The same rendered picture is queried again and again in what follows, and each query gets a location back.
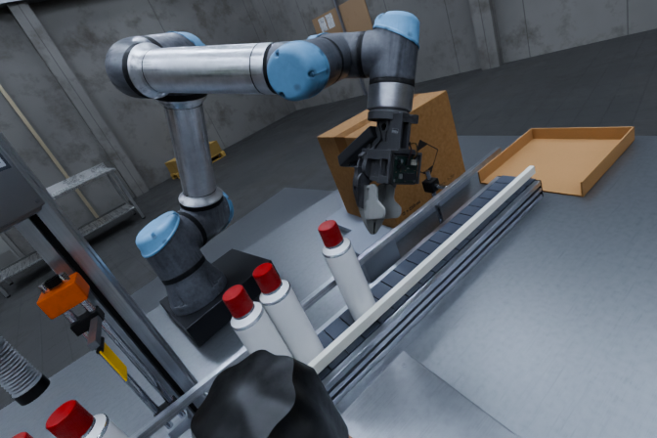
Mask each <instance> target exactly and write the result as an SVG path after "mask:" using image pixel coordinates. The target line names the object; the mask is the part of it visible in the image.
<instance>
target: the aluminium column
mask: <svg viewBox="0 0 657 438"><path fill-rule="evenodd" d="M0 148H1V149H2V151H3V152H4V153H5V154H6V156H7V157H8V158H9V159H10V161H12V162H13V163H14V165H15V166H16V167H17V168H18V170H19V171H20V173H21V174H22V176H23V177H24V178H25V179H26V181H27V182H28V183H29V184H30V186H31V187H32V188H33V189H34V191H35V192H37V193H38V195H39V196H40V197H41V198H42V200H43V201H44V202H45V204H44V205H42V209H41V210H40V211H39V212H38V213H36V214H34V215H32V216H31V217H29V218H27V219H25V220H24V221H22V222H20V223H19V224H18V225H16V226H15V227H16V228H17V230H18V231H19V232H20V233H21V234H22V235H23V237H24V238H25V239H26V240H27V241H28V242H29V243H30V245H31V246H32V247H33V248H34V249H35V250H36V251H37V253H38V254H39V255H40V256H41V257H42V258H43V260H44V261H45V262H46V263H47V264H48V265H49V266H50V268H51V269H52V270H53V271H54V272H55V273H56V274H60V273H61V272H66V273H67V275H68V276H70V275H71V274H73V273H75V272H77V273H79V274H80V275H81V277H82V278H83V279H84V280H85V281H86V283H87V284H88V285H89V286H90V290H89V295H88V299H89V300H90V301H91V303H92V304H93V305H94V306H97V305H98V306H99V307H100V308H101V309H102V310H103V312H104V313H105V319H106V320H107V321H108V322H109V324H110V325H111V326H112V327H113V328H114V330H115V331H116V332H117V333H118V334H119V335H120V337H121V338H122V339H123V340H124V341H125V342H126V344H127V345H128V346H129V347H130V348H131V349H132V351H133V352H134V353H135V354H136V355H137V356H138V358H139V359H140V360H141V361H142V362H143V363H144V365H145V366H146V367H147V368H148V369H149V370H150V372H151V373H152V374H153V375H154V377H155V378H156V379H157V380H158V381H159V382H160V384H161V385H162V386H163V387H164V388H165V389H166V391H167V392H168V393H169V394H170V395H171V396H173V395H174V396H175V397H176V398H177V399H179V398H180V397H181V396H182V395H184V394H185V393H186V392H187V391H189V390H190V389H191V388H192V387H194V386H195V385H196V384H198V382H197V380H196V379H195V378H194V376H193V375H192V374H191V373H190V371H189V370H188V369H187V368H186V366H185V365H184V364H183V363H182V361H181V360H180V359H179V357H178V356H177V355H176V354H175V352H174V351H173V350H172V349H171V347H170V346H169V345H168V344H167V342H166V341H165V340H164V338H163V337H162V336H161V335H160V333H159V332H158V331H157V330H156V328H155V327H154V326H153V324H152V323H151V322H150V320H149V319H148V318H147V317H146V315H145V314H144V313H143V312H142V310H141V309H140V308H139V306H138V305H137V304H136V303H135V301H134V300H133V299H132V298H131V296H130V295H129V294H128V293H127V291H126V290H125V289H124V287H123V286H122V285H121V284H120V282H119V281H118V280H117V279H116V277H115V276H114V275H113V274H112V272H111V271H110V269H109V268H108V267H107V266H106V264H105V263H104V262H103V261H102V259H101V258H100V257H99V255H98V254H97V253H96V252H95V250H94V249H93V248H92V247H91V245H90V244H89V243H88V242H87V240H85V239H84V237H83V236H82V235H81V234H80V232H79V231H78V230H77V229H76V227H75V226H74V225H73V224H72V222H71V221H70V220H69V218H68V217H67V216H66V214H65V213H64V212H63V211H62V209H61V208H60V207H59V205H58V204H57V203H56V202H55V200H54V199H53V198H52V197H51V195H50V194H49V193H48V192H47V190H46V189H45V188H44V186H43V185H42V184H41V183H40V181H39V180H38V179H37V178H36V176H35V175H34V174H33V173H32V171H31V170H30V169H29V167H28V166H27V165H26V164H25V162H24V161H23V160H22V158H21V157H20V156H19V154H18V153H17V152H16V151H15V149H14V148H13V147H12V146H11V144H10V143H9V142H8V141H7V139H6V138H5V137H4V135H3V134H2V133H1V132H0ZM206 396H207V393H206V392H204V393H203V394H202V395H200V396H199V397H198V398H197V399H196V400H194V401H193V402H192V403H191V404H190V405H189V406H188V407H187V408H185V409H184V410H187V411H188V412H189V413H190V414H191V415H192V417H193V416H194V414H195V413H196V411H197V409H198V408H199V406H200V405H201V404H202V402H203V401H204V400H205V398H206Z"/></svg>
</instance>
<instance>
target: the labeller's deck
mask: <svg viewBox="0 0 657 438"><path fill-rule="evenodd" d="M341 416H342V418H343V420H344V422H345V423H346V425H347V427H348V432H349V435H350V436H351V437H352V438H520V437H518V436H517V435H516V434H514V433H513V432H512V431H510V430H509V429H508V428H506V427H505V426H504V425H502V424H501V423H500V422H498V421H497V420H496V419H494V418H493V417H492V416H490V415H489V414H487V413H486V412H485V411H483V410H482V409H481V408H479V407H478V406H477V405H475V404H474V403H473V402H471V401H470V400H469V399H467V398H466V397H465V396H463V395H462V394H461V393H459V392H458V390H456V389H455V388H454V387H452V386H451V385H450V384H448V383H447V382H446V381H444V380H443V379H442V378H440V377H439V376H438V375H436V374H435V373H434V372H432V371H431V370H429V369H428V368H427V367H425V366H424V365H423V364H421V363H420V362H419V361H417V360H416V359H415V358H413V357H412V356H411V355H409V354H408V353H407V352H405V351H403V352H402V353H401V354H400V355H399V356H398V357H397V358H396V359H395V360H394V361H393V362H392V363H391V364H390V365H389V366H388V367H387V368H386V369H385V370H384V371H383V372H382V373H381V374H380V375H379V376H378V377H377V378H376V379H375V381H374V382H373V383H372V384H371V385H370V386H369V387H368V388H367V389H366V390H365V391H364V392H363V393H362V394H361V395H360V396H359V397H358V398H357V399H356V400H355V401H354V402H353V403H352V404H351V405H350V406H349V407H348V408H347V409H346V410H345V411H344V412H343V413H342V414H341Z"/></svg>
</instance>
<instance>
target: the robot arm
mask: <svg viewBox="0 0 657 438"><path fill-rule="evenodd" d="M418 41H419V20H418V19H417V17H416V16H415V15H413V14H411V13H408V12H403V11H389V12H386V13H385V14H380V15H379V16H377V17H376V19H375V21H374V26H373V27H372V30H367V31H355V32H339V33H328V32H323V33H320V34H317V35H311V36H309V37H308V38H307V39H306V40H299V41H282V42H268V43H248V44H230V45H211V46H205V44H203V43H202V42H201V41H200V39H199V38H197V37H196V36H194V35H193V34H190V33H189V32H177V31H168V32H166V33H159V34H150V35H141V36H131V37H126V38H123V39H120V40H119V41H117V42H115V43H114V44H113V45H112V46H111V47H110V48H109V50H108V52H107V55H106V59H105V67H106V72H107V75H108V77H109V80H110V81H111V83H112V84H113V85H114V86H115V87H116V88H117V89H118V90H119V91H120V92H122V93H123V94H125V95H127V96H130V97H133V98H138V99H155V100H156V101H158V102H159V103H161V104H162V105H163V106H164V110H165V115H166V119H167V124H168V128H169V133H170V137H171V142H172V146H173V150H174V154H175V158H176V163H177V167H178V172H179V176H180V180H181V185H182V189H183V192H182V193H181V194H180V195H179V198H178V199H179V203H180V208H181V209H180V210H179V211H178V212H175V211H169V212H166V213H164V214H162V215H160V216H158V217H157V218H156V219H154V220H152V222H151V223H149V224H148V225H147V226H146V227H145V228H144V229H143V230H142V231H141V232H140V233H139V234H138V236H137V238H136V244H137V246H138V248H139V249H140V251H141V254H142V256H143V257H144V258H146V260H147V261H148V262H149V264H150V265H151V267H152V268H153V270H154V271H155V273H156V274H157V276H158V277H159V278H160V280H161V281H162V283H163V284H164V285H165V288H166V292H167V296H168V300H169V304H170V307H171V309H172V311H173V312H174V313H175V315H177V316H187V315H190V314H192V313H194V312H196V311H198V310H200V309H201V308H203V307H204V306H206V305H207V304H209V303H210V302H211V301H213V300H214V299H215V298H216V297H217V296H218V295H219V294H220V293H221V292H222V290H223V289H224V288H225V286H226V284H227V279H226V277H225V275H224V274H223V273H222V272H221V271H220V270H219V269H217V268H216V267H215V266H214V265H212V264H211V263H210V262H208V261H207V260H206V259H205V257H204V256H203V254H202V252H201V251H200V249H201V248H202V247H203V246H204V245H206V244H207V243H208V242H209V241H210V240H211V239H213V238H214V237H215V236H216V235H217V234H218V233H219V232H221V231H223V230H224V229H225V228H226V227H227V226H228V224H229V223H230V222H231V221H232V219H233V216H234V207H233V204H232V201H231V200H230V199H228V196H227V195H226V194H225V193H224V192H222V190H221V189H220V188H219V187H217V186H216V184H215V178H214V172H213V166H212V160H211V153H210V147H209V142H208V136H207V130H206V124H205V118H204V112H203V106H202V102H203V101H204V100H205V98H206V97H207V94H261V95H279V96H282V97H283V98H285V99H286V100H289V101H294V102H296V101H301V100H305V99H309V98H312V97H314V96H316V95H318V94H319V93H320V92H321V91H322V90H324V89H326V88H328V87H329V86H330V85H332V84H334V83H336V82H338V81H339V80H341V79H345V78H368V77H369V78H370V85H369V93H368V104H367V109H368V110H370V111H369V112H368V120H369V121H374V122H376V127H375V126H369V127H368V128H367V129H366V130H365V131H364V132H363V133H362V134H361V135H360V136H359V137H358V138H357V139H355V140H354V141H353V142H352V143H351V144H350V145H349V146H348V147H347V148H346V149H345V150H344V151H343V152H342V153H341V154H340V155H339V156H338V157H337V158H338V162H339V166H343V167H354V169H355V172H354V177H353V193H354V197H355V200H356V203H357V206H358V207H359V211H360V214H361V217H362V219H363V222H364V224H365V226H366V228H367V230H368V231H369V233H370V234H372V235H375V234H376V233H377V231H378V230H379V228H380V227H381V225H382V223H383V221H384V219H390V218H398V217H400V215H401V213H402V208H401V206H400V205H399V204H398V203H397V202H396V201H395V198H394V195H395V188H396V186H397V185H415V184H419V176H420V167H421V158H422V153H418V152H417V144H416V143H412V144H416V150H412V147H411V142H410V136H411V126H412V124H418V115H417V114H409V112H411V111H412V108H413V98H414V90H415V80H416V62H417V52H418V50H419V44H418ZM409 146H410V148H411V149H410V150H409ZM417 164H418V167H417ZM416 173H417V175H416ZM372 181H376V182H377V183H378V184H380V185H379V186H376V184H370V183H371V182H372Z"/></svg>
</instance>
